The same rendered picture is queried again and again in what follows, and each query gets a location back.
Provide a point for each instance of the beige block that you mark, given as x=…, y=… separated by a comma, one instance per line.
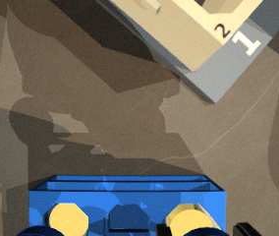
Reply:
x=185, y=29

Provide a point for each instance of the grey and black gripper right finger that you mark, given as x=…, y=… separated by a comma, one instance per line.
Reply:
x=244, y=229

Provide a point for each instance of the blue tube rack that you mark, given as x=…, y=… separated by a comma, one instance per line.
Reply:
x=128, y=213

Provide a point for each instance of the clear conical tube with yellow liquid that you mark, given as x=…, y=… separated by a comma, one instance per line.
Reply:
x=61, y=220

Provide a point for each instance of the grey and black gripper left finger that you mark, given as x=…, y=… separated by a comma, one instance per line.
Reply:
x=163, y=230

